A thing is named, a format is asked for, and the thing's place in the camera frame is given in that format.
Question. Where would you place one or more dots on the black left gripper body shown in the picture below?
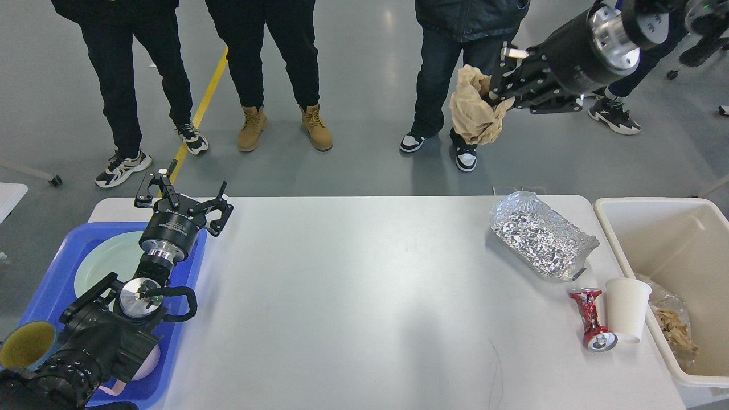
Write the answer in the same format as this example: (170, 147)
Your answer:
(171, 232)

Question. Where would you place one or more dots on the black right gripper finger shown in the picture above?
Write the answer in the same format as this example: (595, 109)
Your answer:
(516, 71)
(546, 103)

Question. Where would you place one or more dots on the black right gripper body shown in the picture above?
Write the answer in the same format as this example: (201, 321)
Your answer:
(591, 50)

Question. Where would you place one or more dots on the mint green plate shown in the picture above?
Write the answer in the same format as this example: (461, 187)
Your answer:
(120, 254)

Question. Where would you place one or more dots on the brown paper ball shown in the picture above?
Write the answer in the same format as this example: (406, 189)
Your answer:
(476, 121)

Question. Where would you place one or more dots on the aluminium foil sheet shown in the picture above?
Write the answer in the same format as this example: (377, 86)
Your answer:
(554, 248)

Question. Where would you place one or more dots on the pink mug maroon inside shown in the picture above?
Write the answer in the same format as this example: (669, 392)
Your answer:
(146, 368)

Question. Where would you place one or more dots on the teal mug yellow inside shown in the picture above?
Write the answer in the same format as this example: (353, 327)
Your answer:
(30, 345)

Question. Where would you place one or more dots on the white paper cup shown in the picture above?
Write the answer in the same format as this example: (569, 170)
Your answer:
(627, 303)

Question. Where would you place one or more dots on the aluminium foil tray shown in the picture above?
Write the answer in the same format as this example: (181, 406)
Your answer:
(661, 298)

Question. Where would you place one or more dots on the crushed red soda can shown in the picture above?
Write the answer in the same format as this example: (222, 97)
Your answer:
(597, 337)

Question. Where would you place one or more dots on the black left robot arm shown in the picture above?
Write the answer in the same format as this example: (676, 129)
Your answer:
(108, 331)

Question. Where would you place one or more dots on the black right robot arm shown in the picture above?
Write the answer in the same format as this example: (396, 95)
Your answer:
(647, 24)

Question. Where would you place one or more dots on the person in background with sneakers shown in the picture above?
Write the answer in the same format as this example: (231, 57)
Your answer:
(609, 108)

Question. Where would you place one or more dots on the person in black puffer jacket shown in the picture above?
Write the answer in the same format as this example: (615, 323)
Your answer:
(472, 30)

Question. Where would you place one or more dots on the white side table corner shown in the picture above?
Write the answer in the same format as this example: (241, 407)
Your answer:
(11, 195)

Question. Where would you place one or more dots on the person in black at left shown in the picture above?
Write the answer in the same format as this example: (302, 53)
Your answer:
(108, 29)

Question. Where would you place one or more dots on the beige plastic bin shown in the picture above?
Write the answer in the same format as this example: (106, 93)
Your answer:
(681, 244)

